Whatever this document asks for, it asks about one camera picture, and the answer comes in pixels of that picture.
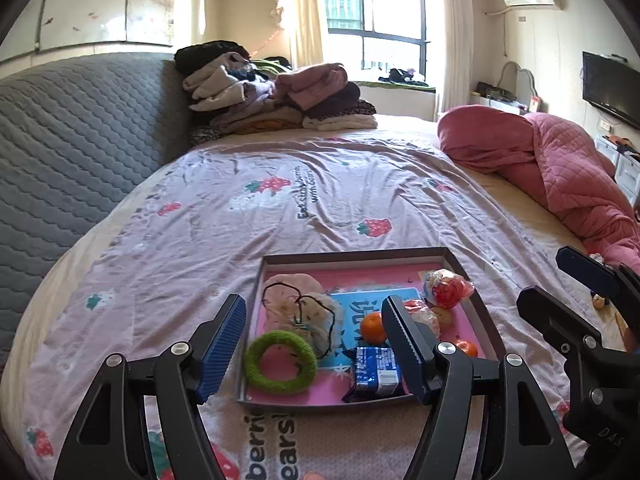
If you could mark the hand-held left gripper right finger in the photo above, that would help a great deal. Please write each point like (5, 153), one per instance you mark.
(400, 345)

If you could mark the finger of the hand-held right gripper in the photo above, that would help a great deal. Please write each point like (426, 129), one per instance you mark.
(550, 312)
(585, 266)

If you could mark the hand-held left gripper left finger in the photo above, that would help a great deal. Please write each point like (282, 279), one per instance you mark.
(220, 345)

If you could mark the orange tangerine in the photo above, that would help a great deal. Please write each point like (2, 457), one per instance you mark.
(374, 329)
(467, 348)

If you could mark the blue snack packet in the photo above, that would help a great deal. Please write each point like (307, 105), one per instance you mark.
(375, 370)

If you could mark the white red snack packet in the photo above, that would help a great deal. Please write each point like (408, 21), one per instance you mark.
(425, 320)

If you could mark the walnut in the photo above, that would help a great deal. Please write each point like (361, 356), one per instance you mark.
(444, 319)

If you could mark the white plastic bag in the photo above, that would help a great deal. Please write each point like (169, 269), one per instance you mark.
(290, 305)

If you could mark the brown cardboard box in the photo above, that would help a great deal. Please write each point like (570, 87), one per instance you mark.
(350, 258)

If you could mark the beige bed sheet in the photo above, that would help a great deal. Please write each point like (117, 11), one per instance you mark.
(525, 215)

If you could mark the white drawer cabinet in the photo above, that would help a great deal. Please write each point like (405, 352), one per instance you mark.
(627, 165)

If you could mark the pink quilt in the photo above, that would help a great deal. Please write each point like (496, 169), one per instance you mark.
(550, 160)

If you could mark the strawberry print bedsheet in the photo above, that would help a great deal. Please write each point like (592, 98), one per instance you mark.
(250, 220)

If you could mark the black television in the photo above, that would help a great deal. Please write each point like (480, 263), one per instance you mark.
(612, 90)

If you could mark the dark bag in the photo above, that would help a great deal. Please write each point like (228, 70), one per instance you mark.
(495, 92)

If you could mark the arched vanity mirror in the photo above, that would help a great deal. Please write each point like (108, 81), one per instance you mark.
(522, 80)

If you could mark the pile of folded clothes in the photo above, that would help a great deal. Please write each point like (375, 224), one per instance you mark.
(280, 105)

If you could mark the grey quilted headboard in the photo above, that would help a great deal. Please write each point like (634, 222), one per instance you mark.
(75, 135)

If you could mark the green windowsill mat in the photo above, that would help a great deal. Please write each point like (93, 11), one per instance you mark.
(380, 85)

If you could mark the dark clothes on windowsill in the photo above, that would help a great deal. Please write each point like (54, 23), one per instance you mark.
(400, 76)

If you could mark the white curtain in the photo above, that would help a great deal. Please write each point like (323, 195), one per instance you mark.
(452, 35)

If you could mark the window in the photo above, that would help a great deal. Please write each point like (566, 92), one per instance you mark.
(390, 5)

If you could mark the beige curtain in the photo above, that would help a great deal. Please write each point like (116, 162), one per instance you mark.
(305, 10)

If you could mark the blossom wall painting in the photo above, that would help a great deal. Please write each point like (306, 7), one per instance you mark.
(100, 5)

